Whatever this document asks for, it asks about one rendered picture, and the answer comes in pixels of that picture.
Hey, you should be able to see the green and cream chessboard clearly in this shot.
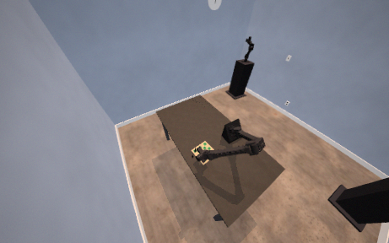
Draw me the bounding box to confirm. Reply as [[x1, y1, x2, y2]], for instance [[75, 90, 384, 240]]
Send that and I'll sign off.
[[192, 141, 214, 165]]

